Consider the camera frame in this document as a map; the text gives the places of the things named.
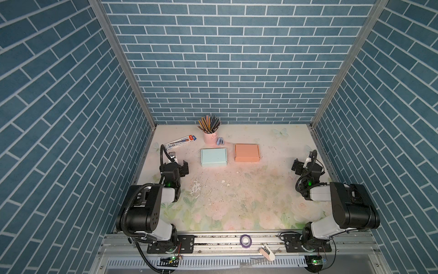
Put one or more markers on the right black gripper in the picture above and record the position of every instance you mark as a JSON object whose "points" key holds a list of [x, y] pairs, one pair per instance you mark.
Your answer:
{"points": [[299, 170]]}

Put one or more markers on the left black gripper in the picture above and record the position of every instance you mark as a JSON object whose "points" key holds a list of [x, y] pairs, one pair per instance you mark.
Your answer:
{"points": [[183, 169]]}

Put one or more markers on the light blue paper box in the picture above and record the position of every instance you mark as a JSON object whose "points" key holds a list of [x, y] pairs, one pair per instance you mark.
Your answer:
{"points": [[214, 157]]}

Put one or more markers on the orange paper box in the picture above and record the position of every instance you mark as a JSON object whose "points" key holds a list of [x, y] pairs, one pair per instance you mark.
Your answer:
{"points": [[247, 153]]}

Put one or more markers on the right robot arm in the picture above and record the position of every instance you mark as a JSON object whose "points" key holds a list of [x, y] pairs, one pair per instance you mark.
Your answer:
{"points": [[352, 207]]}

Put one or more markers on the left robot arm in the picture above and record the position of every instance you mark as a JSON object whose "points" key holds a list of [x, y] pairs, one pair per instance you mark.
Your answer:
{"points": [[139, 216]]}

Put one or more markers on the white pen box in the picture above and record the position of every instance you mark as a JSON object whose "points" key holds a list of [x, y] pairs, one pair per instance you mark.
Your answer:
{"points": [[180, 142]]}

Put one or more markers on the pink pencil cup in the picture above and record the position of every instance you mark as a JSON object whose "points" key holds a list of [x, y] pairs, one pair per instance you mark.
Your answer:
{"points": [[210, 138]]}

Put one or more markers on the small blue stapler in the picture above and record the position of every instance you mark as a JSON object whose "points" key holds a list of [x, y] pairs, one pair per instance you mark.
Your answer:
{"points": [[220, 141]]}

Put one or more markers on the bundle of coloured pencils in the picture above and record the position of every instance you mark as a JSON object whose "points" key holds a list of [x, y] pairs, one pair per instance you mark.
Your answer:
{"points": [[209, 124]]}

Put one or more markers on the white pink clip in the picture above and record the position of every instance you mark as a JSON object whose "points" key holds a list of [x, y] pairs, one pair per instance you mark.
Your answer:
{"points": [[267, 253]]}

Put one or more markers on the purple tape roll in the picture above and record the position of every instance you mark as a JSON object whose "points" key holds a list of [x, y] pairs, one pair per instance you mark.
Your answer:
{"points": [[245, 241]]}

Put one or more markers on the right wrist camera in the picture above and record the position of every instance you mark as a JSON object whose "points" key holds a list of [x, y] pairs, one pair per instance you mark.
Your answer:
{"points": [[311, 159]]}

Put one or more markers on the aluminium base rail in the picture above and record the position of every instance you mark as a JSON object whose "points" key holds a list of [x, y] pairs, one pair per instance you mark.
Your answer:
{"points": [[221, 253]]}

